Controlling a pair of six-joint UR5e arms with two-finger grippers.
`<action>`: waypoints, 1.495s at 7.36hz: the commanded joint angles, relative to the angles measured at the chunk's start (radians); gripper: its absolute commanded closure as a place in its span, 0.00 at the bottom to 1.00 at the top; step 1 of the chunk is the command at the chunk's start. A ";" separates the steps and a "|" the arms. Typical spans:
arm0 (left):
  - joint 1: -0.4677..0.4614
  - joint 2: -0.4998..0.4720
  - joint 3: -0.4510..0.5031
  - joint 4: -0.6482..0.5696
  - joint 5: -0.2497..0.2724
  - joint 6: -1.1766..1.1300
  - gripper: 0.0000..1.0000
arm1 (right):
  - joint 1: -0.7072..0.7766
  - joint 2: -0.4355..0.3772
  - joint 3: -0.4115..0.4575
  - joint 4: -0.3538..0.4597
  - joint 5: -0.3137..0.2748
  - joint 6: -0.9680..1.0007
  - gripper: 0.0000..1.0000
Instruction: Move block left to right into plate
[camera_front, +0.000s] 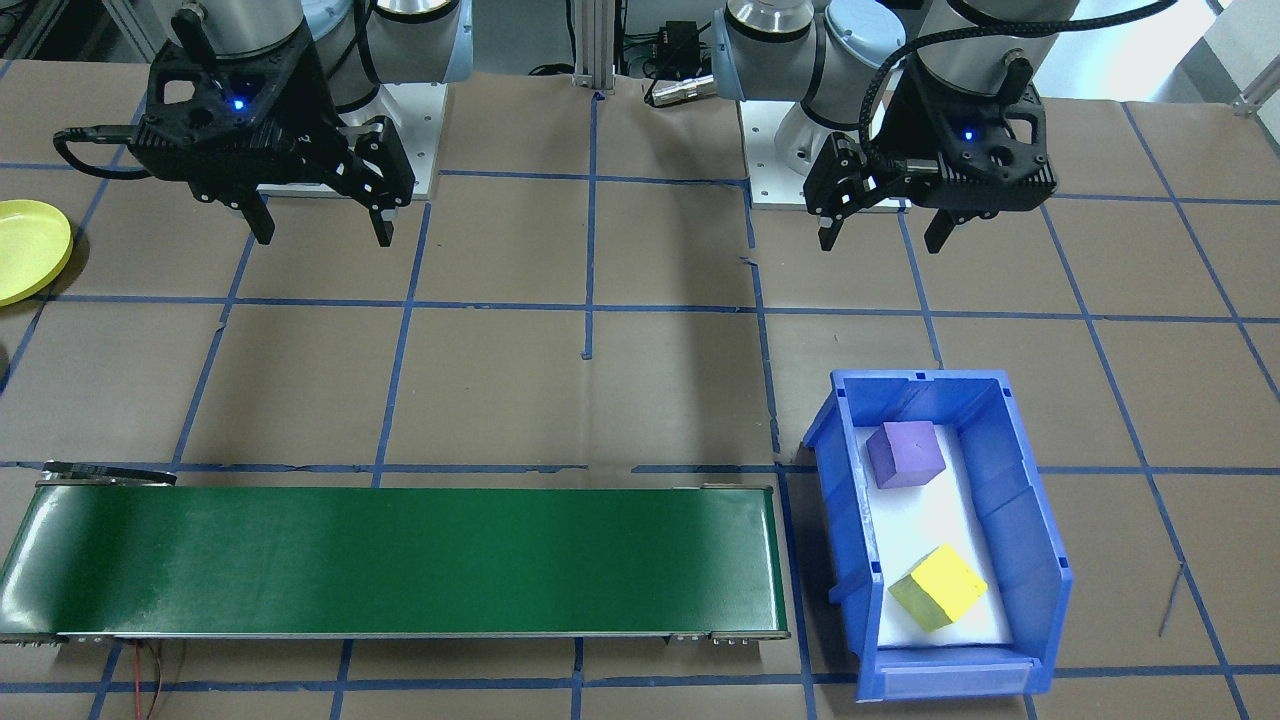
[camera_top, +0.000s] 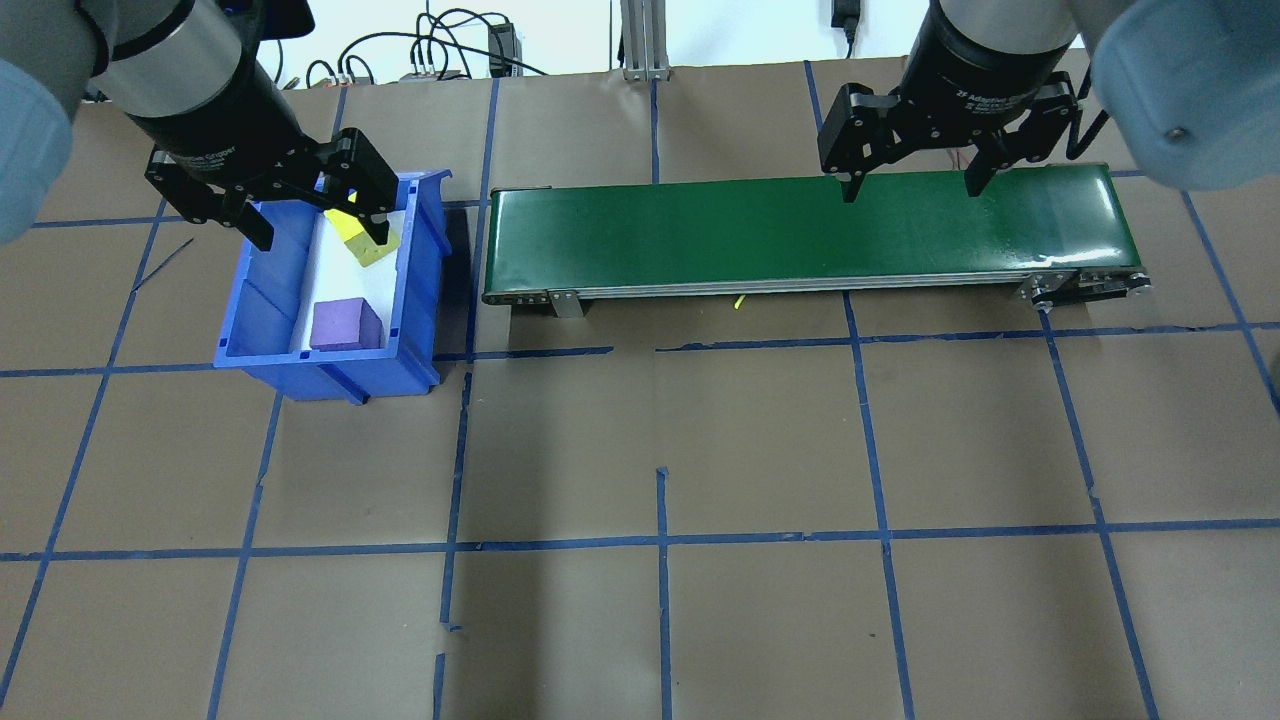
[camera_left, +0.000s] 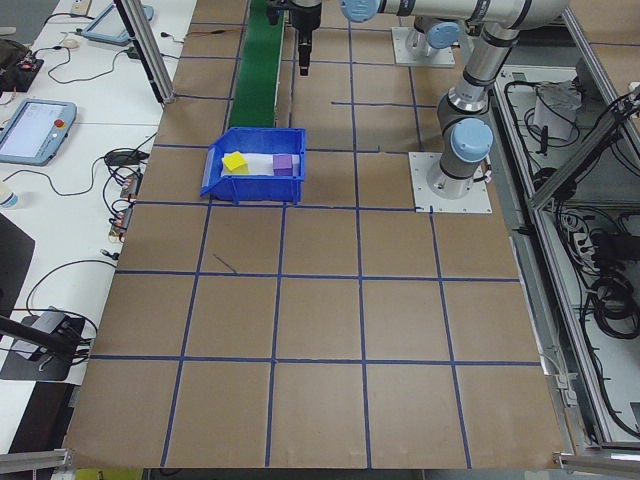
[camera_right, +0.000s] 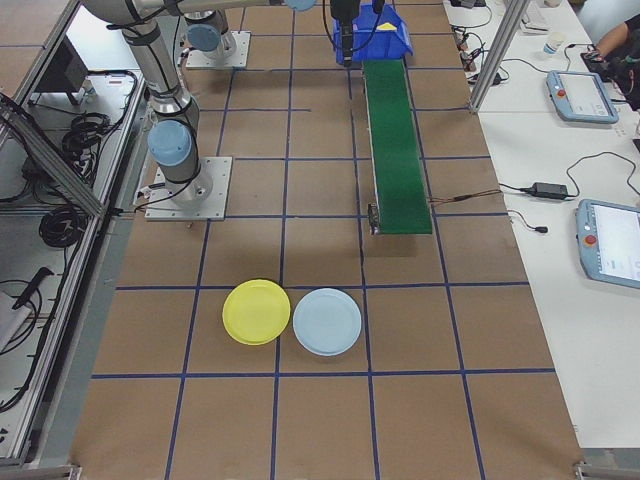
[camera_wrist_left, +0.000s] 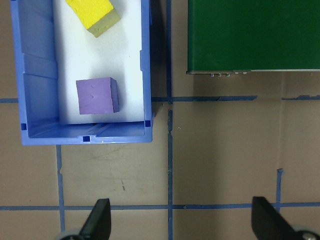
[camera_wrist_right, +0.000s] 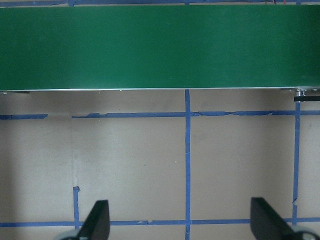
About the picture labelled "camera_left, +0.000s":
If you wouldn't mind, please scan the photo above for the yellow foam block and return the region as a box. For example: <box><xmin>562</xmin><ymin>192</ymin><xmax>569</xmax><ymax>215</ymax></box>
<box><xmin>221</xmin><ymin>152</ymin><xmax>250</xmax><ymax>175</ymax></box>

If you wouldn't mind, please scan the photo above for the green conveyor belt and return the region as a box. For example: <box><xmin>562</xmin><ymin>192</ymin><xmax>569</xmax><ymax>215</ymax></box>
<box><xmin>228</xmin><ymin>0</ymin><xmax>286</xmax><ymax>129</ymax></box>

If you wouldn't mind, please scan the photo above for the white foam pad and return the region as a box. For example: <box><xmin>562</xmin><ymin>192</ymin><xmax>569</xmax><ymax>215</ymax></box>
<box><xmin>222</xmin><ymin>151</ymin><xmax>301</xmax><ymax>177</ymax></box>

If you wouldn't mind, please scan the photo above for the blue plastic storage bin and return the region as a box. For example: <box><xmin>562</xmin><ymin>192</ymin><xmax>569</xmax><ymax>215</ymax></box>
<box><xmin>199</xmin><ymin>126</ymin><xmax>307</xmax><ymax>205</ymax></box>

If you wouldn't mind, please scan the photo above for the blue-grey teach pendant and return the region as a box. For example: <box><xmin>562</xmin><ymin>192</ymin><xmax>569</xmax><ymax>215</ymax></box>
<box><xmin>0</xmin><ymin>98</ymin><xmax>78</xmax><ymax>167</ymax></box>
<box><xmin>82</xmin><ymin>0</ymin><xmax>155</xmax><ymax>47</ymax></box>

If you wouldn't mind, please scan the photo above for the white desk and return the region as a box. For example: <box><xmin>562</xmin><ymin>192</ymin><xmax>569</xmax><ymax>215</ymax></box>
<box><xmin>0</xmin><ymin>0</ymin><xmax>199</xmax><ymax>480</ymax></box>

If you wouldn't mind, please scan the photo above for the small circuit board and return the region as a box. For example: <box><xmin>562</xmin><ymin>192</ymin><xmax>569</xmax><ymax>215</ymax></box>
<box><xmin>109</xmin><ymin>207</ymin><xmax>134</xmax><ymax>241</ymax></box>
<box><xmin>122</xmin><ymin>169</ymin><xmax>143</xmax><ymax>199</ymax></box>

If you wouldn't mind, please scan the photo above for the white crumpled bag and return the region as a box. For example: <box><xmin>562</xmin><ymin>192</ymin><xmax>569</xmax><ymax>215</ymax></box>
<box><xmin>532</xmin><ymin>82</ymin><xmax>584</xmax><ymax>141</ymax></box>

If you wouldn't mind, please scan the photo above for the black electronics box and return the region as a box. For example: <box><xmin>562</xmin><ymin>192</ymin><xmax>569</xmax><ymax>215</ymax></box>
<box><xmin>17</xmin><ymin>54</ymin><xmax>45</xmax><ymax>89</ymax></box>

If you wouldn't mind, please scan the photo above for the dark bag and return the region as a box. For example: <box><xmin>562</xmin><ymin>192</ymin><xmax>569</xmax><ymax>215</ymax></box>
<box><xmin>0</xmin><ymin>38</ymin><xmax>31</xmax><ymax>94</ymax></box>

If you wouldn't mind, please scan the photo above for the white power strip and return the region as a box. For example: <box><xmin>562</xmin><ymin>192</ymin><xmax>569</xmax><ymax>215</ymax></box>
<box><xmin>562</xmin><ymin>214</ymin><xmax>596</xmax><ymax>261</ymax></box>

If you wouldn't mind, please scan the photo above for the black monitor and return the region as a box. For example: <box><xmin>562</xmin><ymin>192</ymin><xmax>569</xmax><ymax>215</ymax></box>
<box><xmin>0</xmin><ymin>212</ymin><xmax>37</xmax><ymax>321</ymax></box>

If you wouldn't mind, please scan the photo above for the small grey box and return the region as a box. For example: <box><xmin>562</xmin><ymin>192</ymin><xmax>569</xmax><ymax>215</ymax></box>
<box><xmin>34</xmin><ymin>309</ymin><xmax>66</xmax><ymax>334</ymax></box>

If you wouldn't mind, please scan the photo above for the black stand bar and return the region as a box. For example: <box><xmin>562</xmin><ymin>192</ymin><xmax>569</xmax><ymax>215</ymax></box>
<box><xmin>0</xmin><ymin>314</ymin><xmax>81</xmax><ymax>356</ymax></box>

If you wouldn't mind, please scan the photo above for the aluminium profile bar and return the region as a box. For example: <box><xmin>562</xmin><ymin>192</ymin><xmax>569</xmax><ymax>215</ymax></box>
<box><xmin>0</xmin><ymin>448</ymin><xmax>76</xmax><ymax>471</ymax></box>
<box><xmin>552</xmin><ymin>448</ymin><xmax>640</xmax><ymax>471</ymax></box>

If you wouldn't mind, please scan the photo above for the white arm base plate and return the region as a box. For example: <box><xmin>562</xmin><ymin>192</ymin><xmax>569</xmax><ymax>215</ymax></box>
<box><xmin>408</xmin><ymin>151</ymin><xmax>494</xmax><ymax>215</ymax></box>
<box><xmin>390</xmin><ymin>26</ymin><xmax>457</xmax><ymax>69</ymax></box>

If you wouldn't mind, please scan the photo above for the aluminium profile post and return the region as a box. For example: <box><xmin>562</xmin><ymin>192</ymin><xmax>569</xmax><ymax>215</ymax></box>
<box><xmin>113</xmin><ymin>0</ymin><xmax>176</xmax><ymax>105</ymax></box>

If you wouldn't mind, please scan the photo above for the black cable adapter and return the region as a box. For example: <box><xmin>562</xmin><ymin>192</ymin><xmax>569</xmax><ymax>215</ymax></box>
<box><xmin>103</xmin><ymin>151</ymin><xmax>149</xmax><ymax>166</ymax></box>

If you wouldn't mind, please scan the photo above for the V-shaped metal bar frame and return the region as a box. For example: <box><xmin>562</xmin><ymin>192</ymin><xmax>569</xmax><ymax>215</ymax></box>
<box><xmin>489</xmin><ymin>7</ymin><xmax>640</xmax><ymax>451</ymax></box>

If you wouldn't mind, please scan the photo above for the coiled black cable bundle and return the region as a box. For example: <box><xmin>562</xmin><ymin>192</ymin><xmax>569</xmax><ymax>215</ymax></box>
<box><xmin>579</xmin><ymin>277</ymin><xmax>640</xmax><ymax>346</ymax></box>

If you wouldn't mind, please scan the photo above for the black stand base plate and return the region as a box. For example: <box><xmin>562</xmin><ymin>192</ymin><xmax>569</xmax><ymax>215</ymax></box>
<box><xmin>0</xmin><ymin>312</ymin><xmax>86</xmax><ymax>384</ymax></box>

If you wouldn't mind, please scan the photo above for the metal corner bracket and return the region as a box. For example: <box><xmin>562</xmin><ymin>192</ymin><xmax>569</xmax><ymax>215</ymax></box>
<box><xmin>542</xmin><ymin>349</ymin><xmax>576</xmax><ymax>406</ymax></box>

